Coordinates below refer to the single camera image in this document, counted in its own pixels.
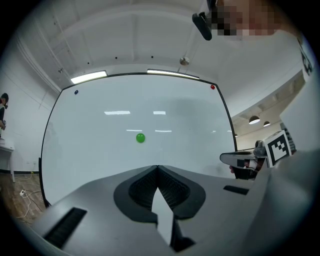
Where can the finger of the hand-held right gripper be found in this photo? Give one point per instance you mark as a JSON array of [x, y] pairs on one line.
[[235, 156]]

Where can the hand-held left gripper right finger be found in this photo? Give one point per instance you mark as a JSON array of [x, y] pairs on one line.
[[212, 212]]

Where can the person's white clothing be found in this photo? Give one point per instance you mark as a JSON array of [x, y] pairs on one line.
[[295, 195]]

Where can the round ceiling detector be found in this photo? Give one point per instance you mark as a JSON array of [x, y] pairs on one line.
[[184, 61]]

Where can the large white whiteboard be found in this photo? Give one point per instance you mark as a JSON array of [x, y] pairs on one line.
[[100, 150]]

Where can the person's head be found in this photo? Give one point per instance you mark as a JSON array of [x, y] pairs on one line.
[[250, 17]]

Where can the red round magnet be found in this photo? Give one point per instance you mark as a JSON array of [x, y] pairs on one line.
[[212, 87]]

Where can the long ceiling light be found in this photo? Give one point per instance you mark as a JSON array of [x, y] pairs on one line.
[[88, 77], [172, 73]]

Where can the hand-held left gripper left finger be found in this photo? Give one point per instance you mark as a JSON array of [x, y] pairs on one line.
[[100, 212]]

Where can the white ceiling duct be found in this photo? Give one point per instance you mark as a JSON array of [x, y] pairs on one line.
[[42, 67]]

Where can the black head-worn camera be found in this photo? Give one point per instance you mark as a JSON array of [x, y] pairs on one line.
[[203, 25]]

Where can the black pendant lamp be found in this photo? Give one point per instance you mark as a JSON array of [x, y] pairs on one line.
[[266, 124], [254, 120]]

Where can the white power strip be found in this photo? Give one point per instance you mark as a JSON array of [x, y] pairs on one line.
[[23, 192]]

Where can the green round magnet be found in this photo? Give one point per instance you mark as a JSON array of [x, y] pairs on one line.
[[140, 138]]

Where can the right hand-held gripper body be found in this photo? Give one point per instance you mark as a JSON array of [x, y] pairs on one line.
[[278, 150]]

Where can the person's right hand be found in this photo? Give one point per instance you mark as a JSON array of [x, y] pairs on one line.
[[260, 165]]

